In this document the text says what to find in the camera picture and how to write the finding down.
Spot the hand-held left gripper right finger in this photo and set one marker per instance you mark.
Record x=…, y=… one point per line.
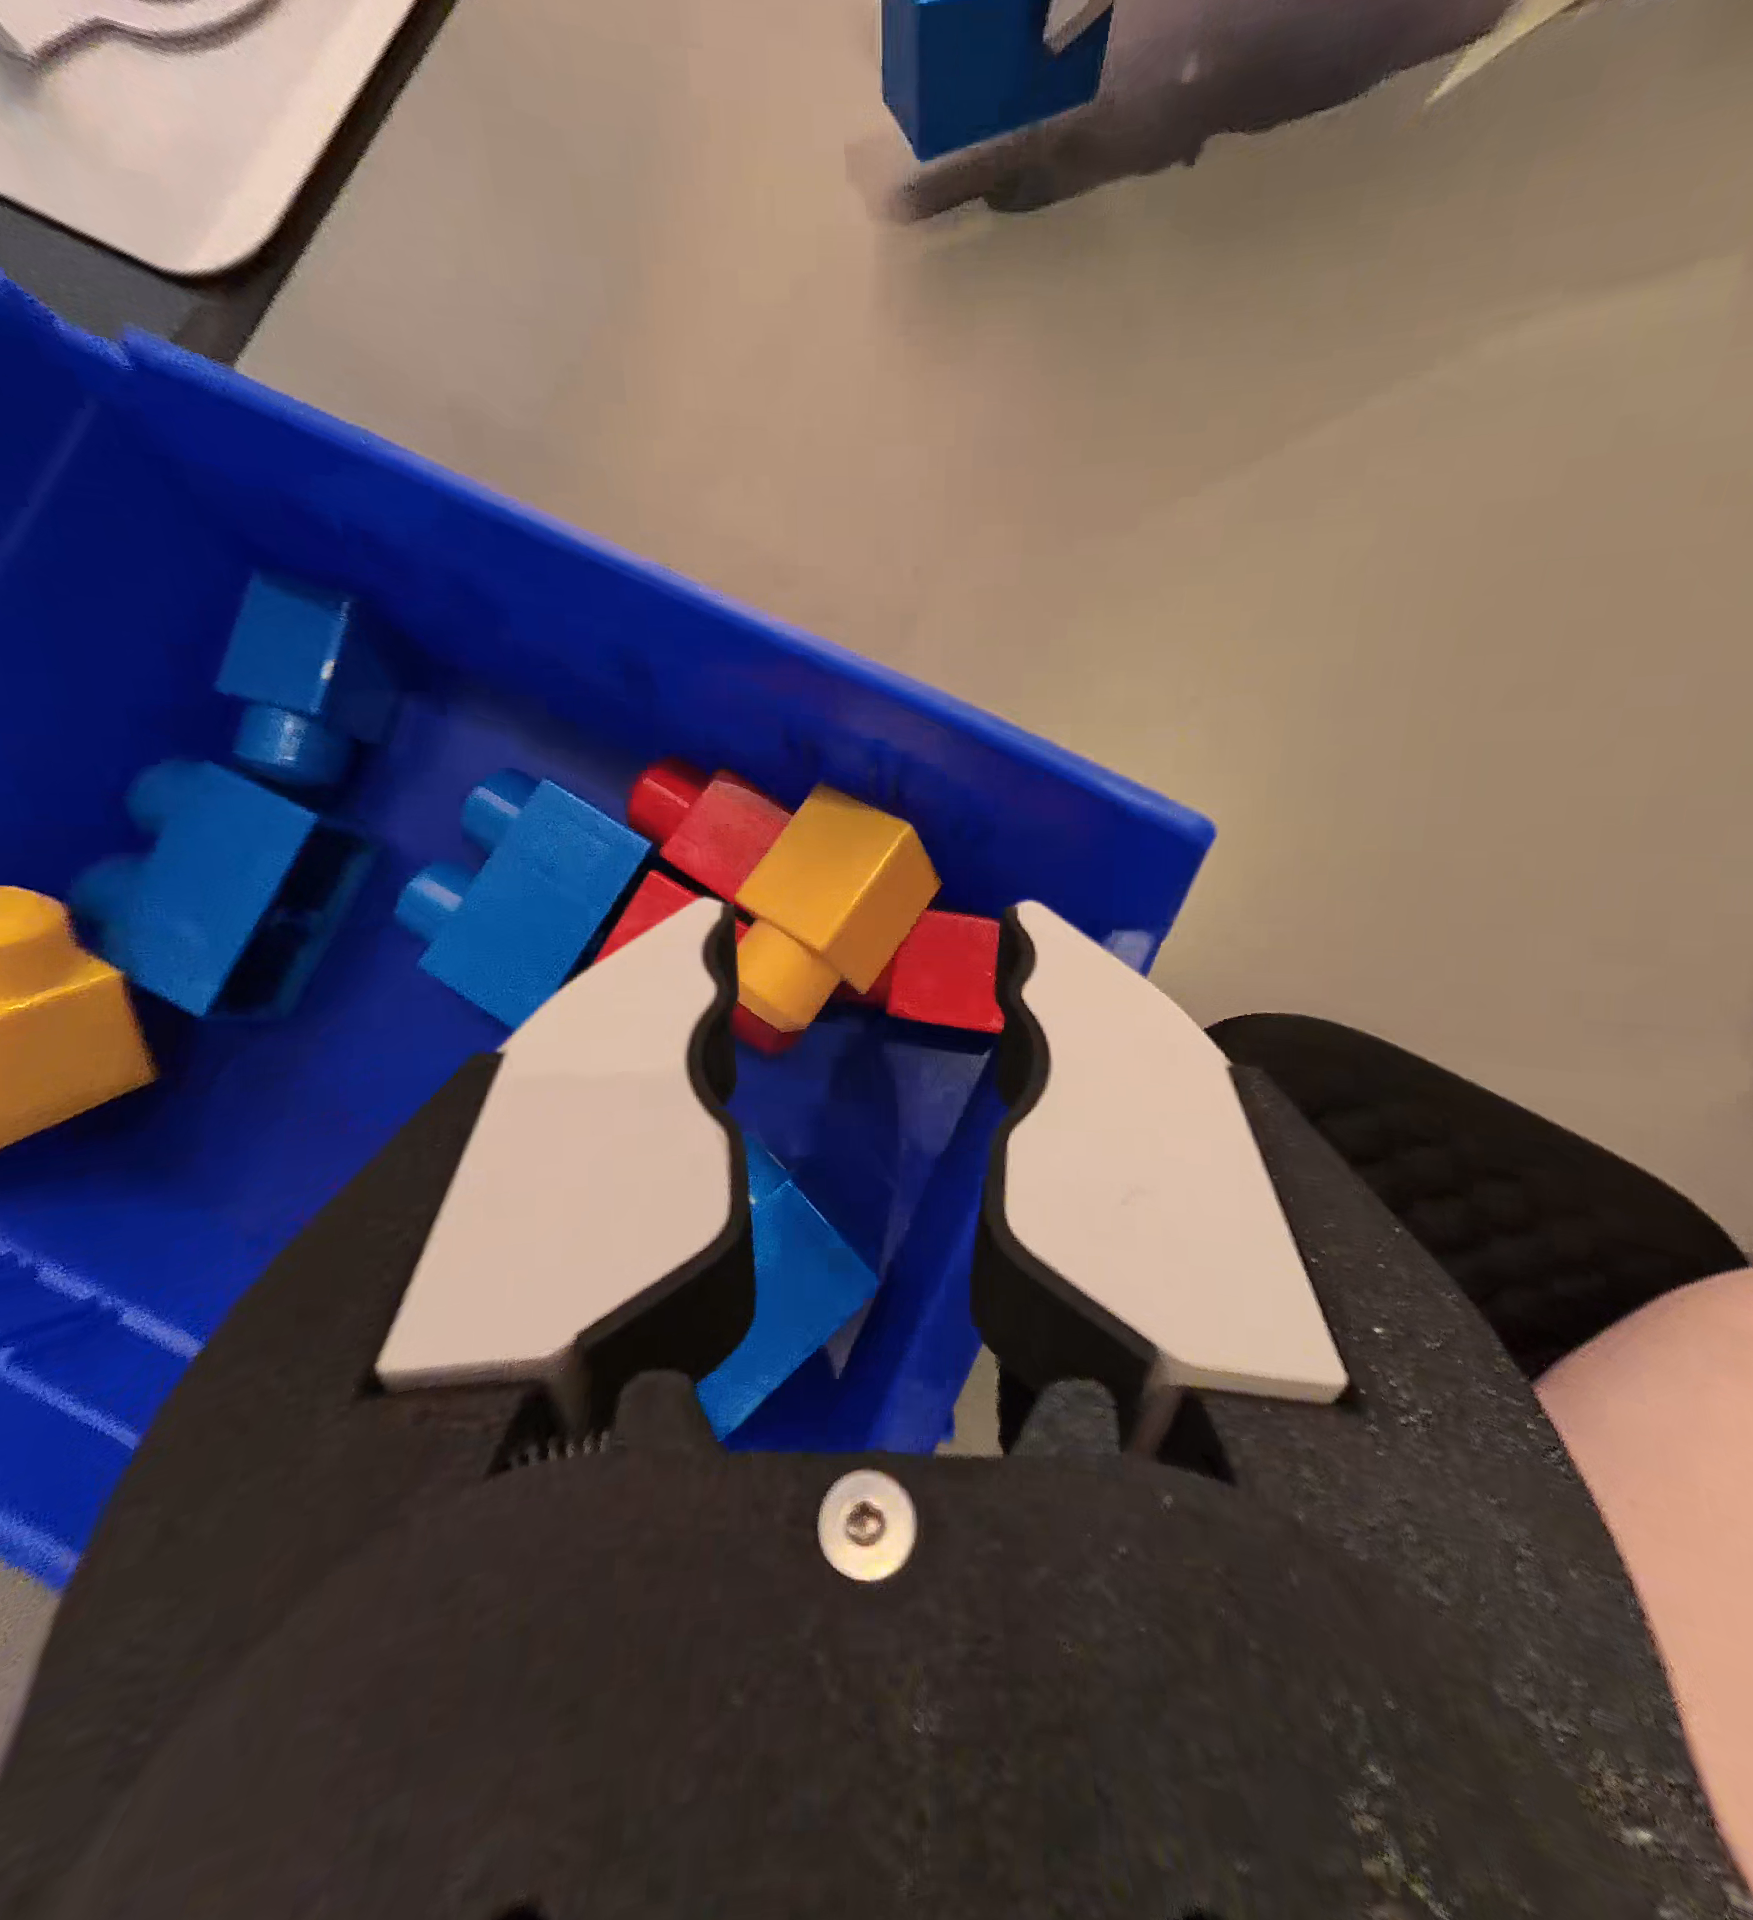
x=1161, y=1200

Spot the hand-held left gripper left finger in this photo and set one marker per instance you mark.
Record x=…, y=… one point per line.
x=575, y=1200

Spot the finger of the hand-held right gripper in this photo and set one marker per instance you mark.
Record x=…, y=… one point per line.
x=1080, y=20
x=1500, y=43

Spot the blue plastic bin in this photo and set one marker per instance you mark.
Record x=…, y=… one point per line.
x=516, y=629

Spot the blue two-stud mega block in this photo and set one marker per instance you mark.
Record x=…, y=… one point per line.
x=548, y=899

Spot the orange two-stud mega block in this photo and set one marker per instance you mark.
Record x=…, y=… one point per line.
x=6, y=1035

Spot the black wrist rest pad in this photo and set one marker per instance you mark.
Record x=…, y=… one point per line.
x=1491, y=1184

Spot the white stand base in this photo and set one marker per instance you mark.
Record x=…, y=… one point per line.
x=217, y=150

